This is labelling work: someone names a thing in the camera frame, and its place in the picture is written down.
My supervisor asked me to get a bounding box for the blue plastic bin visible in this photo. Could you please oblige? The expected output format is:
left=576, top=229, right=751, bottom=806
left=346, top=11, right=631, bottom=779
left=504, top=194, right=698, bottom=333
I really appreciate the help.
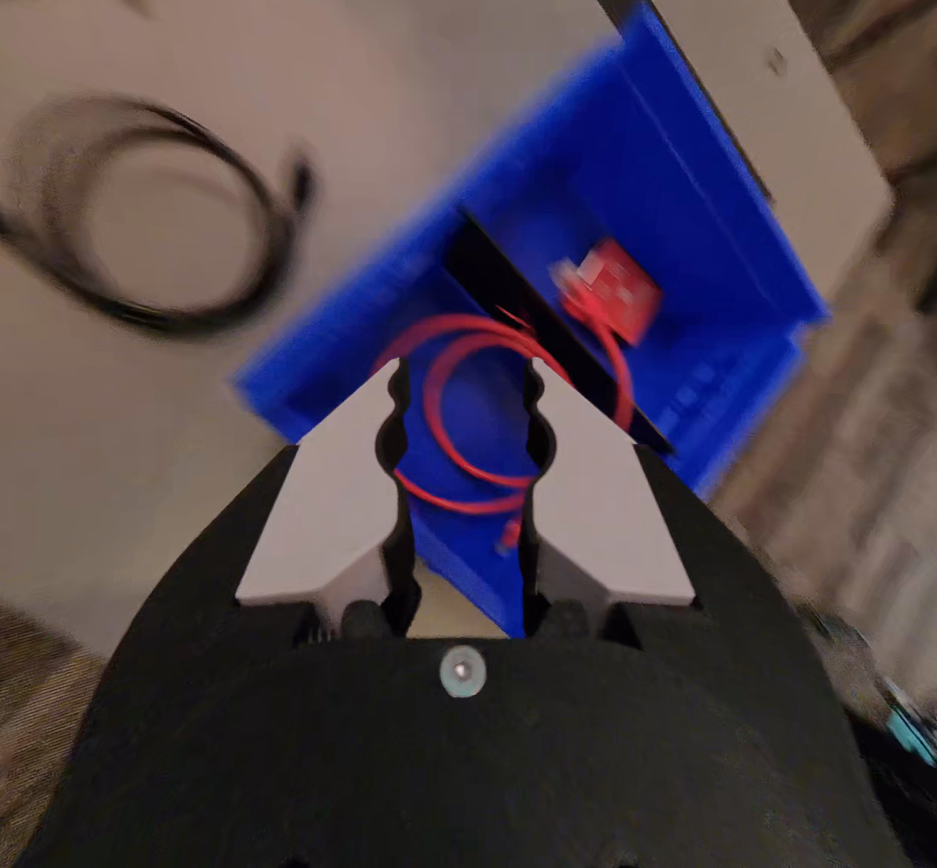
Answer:
left=233, top=0, right=832, bottom=638

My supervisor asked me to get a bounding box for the red ethernet cable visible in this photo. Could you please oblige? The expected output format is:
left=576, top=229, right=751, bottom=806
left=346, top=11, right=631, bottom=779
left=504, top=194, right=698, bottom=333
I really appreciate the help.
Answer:
left=369, top=310, right=636, bottom=556

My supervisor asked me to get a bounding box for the teal object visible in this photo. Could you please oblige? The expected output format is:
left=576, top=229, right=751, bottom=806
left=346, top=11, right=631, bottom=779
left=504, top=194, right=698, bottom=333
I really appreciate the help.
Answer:
left=882, top=681, right=937, bottom=763

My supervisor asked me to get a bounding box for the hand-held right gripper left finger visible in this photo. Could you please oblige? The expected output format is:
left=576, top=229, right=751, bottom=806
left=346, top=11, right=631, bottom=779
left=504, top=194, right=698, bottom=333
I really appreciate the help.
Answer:
left=234, top=356, right=423, bottom=636

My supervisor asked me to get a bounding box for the black coiled cable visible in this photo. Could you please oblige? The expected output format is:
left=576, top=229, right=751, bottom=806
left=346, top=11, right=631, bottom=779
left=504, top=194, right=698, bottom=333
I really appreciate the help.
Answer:
left=0, top=96, right=317, bottom=336

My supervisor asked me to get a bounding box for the black bin divider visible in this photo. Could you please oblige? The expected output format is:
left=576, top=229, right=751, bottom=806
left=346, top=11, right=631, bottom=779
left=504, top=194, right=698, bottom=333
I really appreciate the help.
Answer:
left=443, top=209, right=674, bottom=455

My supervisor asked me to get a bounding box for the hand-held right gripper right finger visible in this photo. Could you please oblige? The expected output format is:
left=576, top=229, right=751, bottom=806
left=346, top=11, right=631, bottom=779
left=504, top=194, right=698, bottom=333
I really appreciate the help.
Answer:
left=520, top=358, right=698, bottom=636

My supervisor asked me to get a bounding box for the red circuit board with port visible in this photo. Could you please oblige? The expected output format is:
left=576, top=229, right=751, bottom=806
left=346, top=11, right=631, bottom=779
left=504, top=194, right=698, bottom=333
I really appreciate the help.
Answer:
left=549, top=239, right=663, bottom=345

